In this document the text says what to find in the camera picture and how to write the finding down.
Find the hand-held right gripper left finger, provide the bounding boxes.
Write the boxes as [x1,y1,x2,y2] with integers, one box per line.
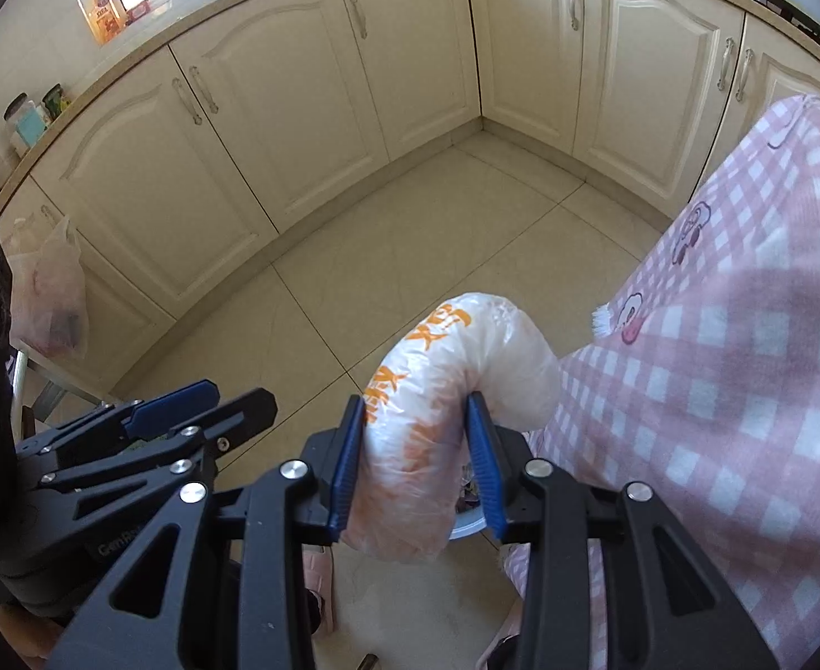
[64,394,369,670]

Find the pink checked tablecloth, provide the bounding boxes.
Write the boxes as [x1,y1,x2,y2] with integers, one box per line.
[503,94,820,670]

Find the cream kitchen cabinet run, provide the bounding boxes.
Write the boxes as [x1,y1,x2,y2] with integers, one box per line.
[462,0,820,231]
[0,0,484,392]

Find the white round trash bin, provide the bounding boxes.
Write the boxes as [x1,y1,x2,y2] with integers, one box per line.
[447,459,492,543]

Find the cream kitchen cabinets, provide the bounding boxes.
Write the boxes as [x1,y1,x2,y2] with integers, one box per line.
[0,0,820,224]

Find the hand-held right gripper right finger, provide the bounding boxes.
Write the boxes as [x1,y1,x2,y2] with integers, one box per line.
[466,391,780,670]

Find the orange label bottle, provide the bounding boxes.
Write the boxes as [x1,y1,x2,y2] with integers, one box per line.
[89,0,122,44]

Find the glass jar with blue contents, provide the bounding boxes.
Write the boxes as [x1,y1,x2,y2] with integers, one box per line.
[3,92,49,159]

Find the white orange-print plastic bag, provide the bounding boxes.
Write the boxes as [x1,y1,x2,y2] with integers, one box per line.
[340,291,564,566]

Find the dark lidded jar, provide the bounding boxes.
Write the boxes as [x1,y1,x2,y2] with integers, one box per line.
[41,84,70,124]

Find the pink house slipper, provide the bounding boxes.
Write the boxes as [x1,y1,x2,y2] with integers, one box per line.
[298,546,339,638]

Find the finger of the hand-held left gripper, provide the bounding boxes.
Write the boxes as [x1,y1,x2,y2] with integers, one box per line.
[40,389,278,496]
[17,380,219,460]

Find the translucent hanging plastic bag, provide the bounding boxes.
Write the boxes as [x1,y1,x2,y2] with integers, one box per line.
[7,215,91,365]

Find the white metal rack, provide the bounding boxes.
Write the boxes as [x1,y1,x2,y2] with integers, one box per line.
[8,345,119,434]

